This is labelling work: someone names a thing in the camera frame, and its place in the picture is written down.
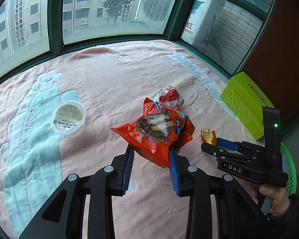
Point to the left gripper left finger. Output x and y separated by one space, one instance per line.
83 203

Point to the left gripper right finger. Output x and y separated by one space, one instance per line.
217 205

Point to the small orange gold wrapper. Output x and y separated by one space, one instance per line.
208 136

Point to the round labelled plastic container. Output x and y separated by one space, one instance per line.
68 118

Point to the orange snack bag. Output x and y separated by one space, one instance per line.
159 129

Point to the person's right hand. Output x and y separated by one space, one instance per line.
280 201

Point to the green plastic mesh wastebasket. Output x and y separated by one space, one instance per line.
289 168

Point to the lime green cardboard box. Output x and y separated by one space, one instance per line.
243 96

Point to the pink cartoon bed blanket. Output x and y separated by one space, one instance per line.
112 82

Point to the crumpled red white wrapper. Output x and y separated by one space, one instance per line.
169 96

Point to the green window frame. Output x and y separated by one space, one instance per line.
222 32

